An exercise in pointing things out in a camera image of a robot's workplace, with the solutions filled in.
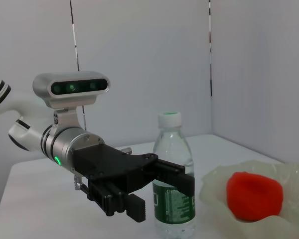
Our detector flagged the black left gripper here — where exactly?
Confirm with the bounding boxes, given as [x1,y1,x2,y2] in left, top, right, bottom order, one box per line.
[71,143,195,223]

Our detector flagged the clear green-label water bottle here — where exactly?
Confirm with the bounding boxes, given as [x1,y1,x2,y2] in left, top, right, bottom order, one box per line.
[152,111,196,234]

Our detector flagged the red orange fruit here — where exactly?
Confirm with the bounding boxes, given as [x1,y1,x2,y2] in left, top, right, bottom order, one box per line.
[226,171,284,221]

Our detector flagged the green glass fruit plate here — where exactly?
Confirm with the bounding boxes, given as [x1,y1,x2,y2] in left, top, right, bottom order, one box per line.
[198,159,299,239]

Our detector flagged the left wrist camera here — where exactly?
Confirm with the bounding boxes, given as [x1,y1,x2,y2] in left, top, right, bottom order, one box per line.
[32,71,112,134]

